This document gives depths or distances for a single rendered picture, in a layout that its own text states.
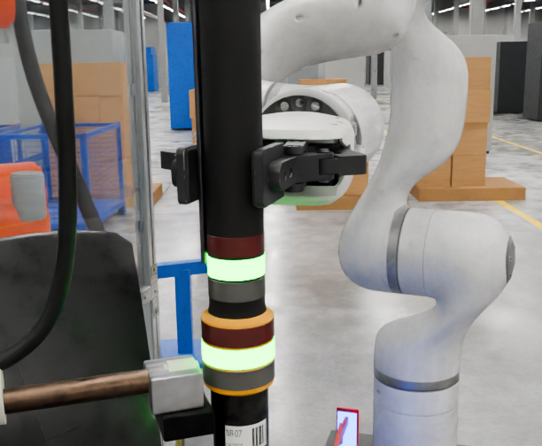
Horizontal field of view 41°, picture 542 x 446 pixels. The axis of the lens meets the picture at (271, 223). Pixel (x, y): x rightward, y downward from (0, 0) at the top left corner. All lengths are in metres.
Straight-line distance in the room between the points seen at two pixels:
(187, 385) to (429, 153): 0.62
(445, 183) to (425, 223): 7.61
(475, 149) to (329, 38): 7.92
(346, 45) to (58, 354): 0.40
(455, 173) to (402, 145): 7.64
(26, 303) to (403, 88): 0.61
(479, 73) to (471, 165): 1.03
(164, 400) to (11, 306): 0.14
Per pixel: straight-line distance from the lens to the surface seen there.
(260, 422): 0.45
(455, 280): 0.96
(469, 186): 8.67
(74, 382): 0.43
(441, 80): 0.97
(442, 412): 1.05
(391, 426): 1.06
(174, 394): 0.43
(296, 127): 0.46
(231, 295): 0.41
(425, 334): 0.99
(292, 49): 0.71
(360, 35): 0.72
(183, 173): 0.41
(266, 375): 0.43
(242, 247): 0.41
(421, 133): 0.96
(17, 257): 0.54
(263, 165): 0.39
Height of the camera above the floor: 1.57
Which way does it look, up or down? 12 degrees down
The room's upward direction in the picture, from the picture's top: 1 degrees counter-clockwise
